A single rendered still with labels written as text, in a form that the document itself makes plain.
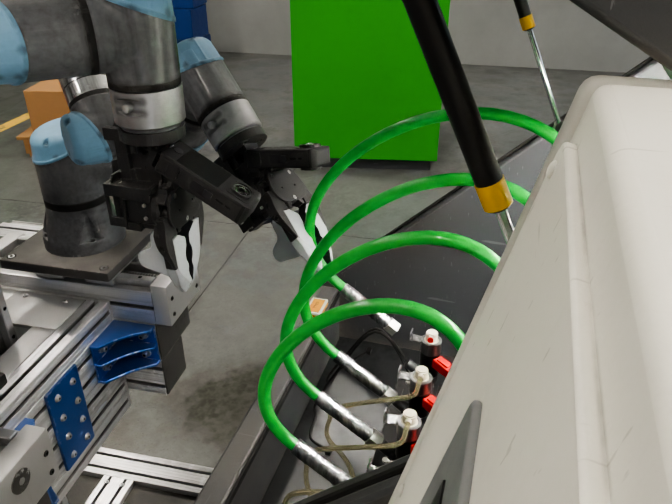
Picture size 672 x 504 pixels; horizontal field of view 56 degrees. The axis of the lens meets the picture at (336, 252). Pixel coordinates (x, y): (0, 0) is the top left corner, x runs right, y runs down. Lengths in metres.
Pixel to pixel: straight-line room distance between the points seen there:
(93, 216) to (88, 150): 0.33
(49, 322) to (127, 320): 0.14
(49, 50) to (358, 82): 3.53
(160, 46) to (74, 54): 0.08
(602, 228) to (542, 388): 0.06
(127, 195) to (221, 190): 0.11
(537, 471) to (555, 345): 0.04
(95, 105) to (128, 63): 0.28
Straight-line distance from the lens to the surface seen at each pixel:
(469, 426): 0.27
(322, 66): 4.11
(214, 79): 0.89
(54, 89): 4.92
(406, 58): 4.07
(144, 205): 0.74
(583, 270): 0.21
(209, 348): 2.68
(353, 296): 0.87
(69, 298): 1.33
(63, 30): 0.66
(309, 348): 1.10
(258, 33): 7.71
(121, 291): 1.27
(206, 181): 0.69
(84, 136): 0.93
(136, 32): 0.67
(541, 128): 0.73
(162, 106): 0.69
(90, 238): 1.27
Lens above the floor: 1.63
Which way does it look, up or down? 30 degrees down
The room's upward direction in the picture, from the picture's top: straight up
